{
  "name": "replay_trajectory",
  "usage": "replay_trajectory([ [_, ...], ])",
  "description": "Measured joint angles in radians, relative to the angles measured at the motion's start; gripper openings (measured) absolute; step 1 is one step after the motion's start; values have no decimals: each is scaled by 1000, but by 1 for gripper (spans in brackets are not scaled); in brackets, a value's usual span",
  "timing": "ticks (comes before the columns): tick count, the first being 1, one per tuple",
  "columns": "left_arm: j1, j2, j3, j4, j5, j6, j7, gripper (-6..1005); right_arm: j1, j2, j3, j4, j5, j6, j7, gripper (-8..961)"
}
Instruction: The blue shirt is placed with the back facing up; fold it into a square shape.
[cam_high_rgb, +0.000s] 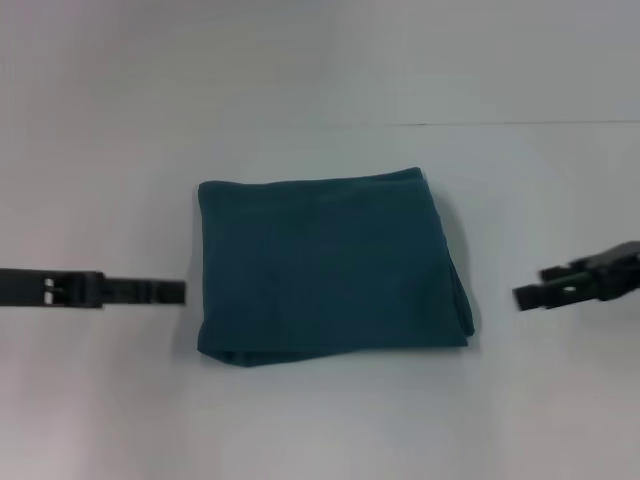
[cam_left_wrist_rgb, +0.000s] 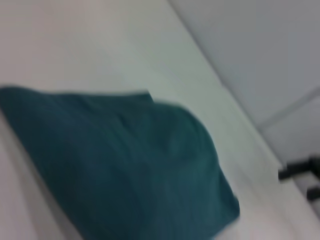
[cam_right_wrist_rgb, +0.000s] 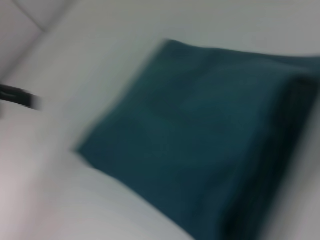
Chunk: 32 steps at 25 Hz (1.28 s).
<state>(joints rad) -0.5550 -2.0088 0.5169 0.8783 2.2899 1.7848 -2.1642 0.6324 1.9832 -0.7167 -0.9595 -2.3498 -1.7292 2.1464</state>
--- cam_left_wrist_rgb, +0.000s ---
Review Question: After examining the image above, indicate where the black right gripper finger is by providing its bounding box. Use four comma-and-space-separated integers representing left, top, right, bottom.
278, 155, 320, 181
306, 185, 320, 201

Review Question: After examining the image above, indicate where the blue t-shirt with white print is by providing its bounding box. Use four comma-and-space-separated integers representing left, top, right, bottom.
0, 85, 241, 240

